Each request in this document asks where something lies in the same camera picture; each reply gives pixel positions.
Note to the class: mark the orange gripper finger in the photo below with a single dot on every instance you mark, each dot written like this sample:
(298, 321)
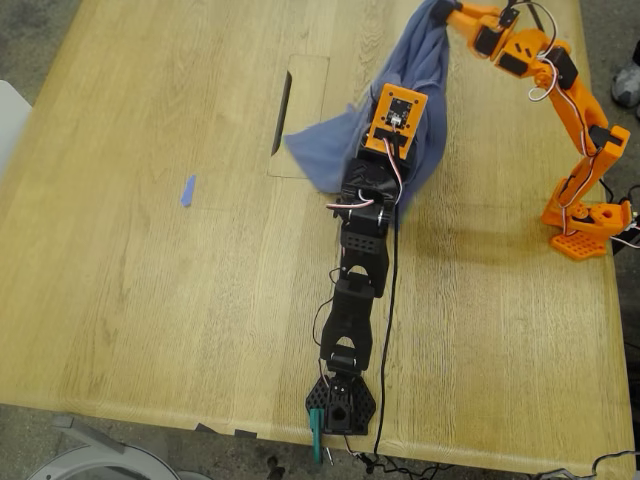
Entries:
(475, 10)
(457, 22)

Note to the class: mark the blue printed T-shirt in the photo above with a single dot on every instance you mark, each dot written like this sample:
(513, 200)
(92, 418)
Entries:
(420, 65)

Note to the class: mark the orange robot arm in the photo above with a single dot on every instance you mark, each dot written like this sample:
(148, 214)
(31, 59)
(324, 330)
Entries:
(575, 105)

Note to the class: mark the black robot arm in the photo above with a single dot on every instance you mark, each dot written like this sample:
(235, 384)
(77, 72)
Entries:
(355, 310)

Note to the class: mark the gray sneaker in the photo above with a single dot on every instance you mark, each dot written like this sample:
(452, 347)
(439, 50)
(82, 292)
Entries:
(627, 82)

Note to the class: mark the small blue tape piece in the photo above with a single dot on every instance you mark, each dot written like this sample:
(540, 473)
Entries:
(189, 191)

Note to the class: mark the teal table clamp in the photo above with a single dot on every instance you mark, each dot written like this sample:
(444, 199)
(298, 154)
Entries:
(316, 430)

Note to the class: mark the gray round bin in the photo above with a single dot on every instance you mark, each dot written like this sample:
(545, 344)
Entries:
(100, 460)

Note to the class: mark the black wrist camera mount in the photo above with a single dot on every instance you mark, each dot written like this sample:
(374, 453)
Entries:
(510, 14)

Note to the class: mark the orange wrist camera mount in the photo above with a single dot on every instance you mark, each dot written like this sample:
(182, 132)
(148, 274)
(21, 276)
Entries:
(397, 115)

